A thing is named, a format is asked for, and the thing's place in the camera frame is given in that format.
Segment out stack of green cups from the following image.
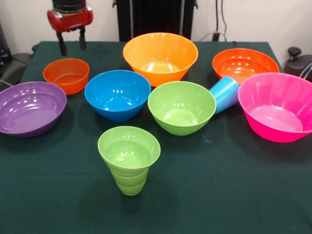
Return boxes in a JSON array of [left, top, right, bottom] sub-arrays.
[[112, 168, 149, 196]]

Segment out wide red-orange bowl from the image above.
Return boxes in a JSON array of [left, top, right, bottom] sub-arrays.
[[212, 48, 280, 85]]

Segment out small green bowl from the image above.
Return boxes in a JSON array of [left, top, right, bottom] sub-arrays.
[[97, 126, 161, 178]]

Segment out blue cup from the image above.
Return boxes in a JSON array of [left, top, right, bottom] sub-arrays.
[[209, 76, 240, 115]]

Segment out small orange bowl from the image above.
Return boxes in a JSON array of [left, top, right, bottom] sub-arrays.
[[42, 58, 90, 96]]

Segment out large green bowl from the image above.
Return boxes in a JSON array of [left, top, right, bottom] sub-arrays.
[[147, 81, 217, 137]]

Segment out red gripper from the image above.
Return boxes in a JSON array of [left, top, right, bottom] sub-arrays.
[[46, 6, 94, 57]]

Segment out large pink bowl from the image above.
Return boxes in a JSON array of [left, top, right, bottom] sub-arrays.
[[237, 72, 312, 144]]

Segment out wide purple bowl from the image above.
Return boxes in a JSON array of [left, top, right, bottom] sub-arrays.
[[0, 81, 67, 138]]

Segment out large yellow-orange bowl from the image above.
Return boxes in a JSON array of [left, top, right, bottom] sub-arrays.
[[122, 32, 199, 88]]

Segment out white cable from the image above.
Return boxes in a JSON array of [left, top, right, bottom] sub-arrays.
[[198, 31, 215, 42]]

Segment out grey chair with black knob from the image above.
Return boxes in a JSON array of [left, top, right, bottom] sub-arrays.
[[284, 47, 312, 81]]

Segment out black equipment box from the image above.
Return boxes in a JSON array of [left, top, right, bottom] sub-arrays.
[[0, 21, 13, 68]]

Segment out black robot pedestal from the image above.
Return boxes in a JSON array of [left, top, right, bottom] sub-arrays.
[[112, 0, 198, 42]]

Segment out dark green tablecloth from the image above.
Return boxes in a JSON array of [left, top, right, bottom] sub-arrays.
[[0, 40, 312, 234]]

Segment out blue bowl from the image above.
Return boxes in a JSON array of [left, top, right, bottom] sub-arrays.
[[84, 70, 152, 123]]

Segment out black wall cable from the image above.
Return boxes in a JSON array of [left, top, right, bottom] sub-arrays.
[[215, 0, 229, 42]]

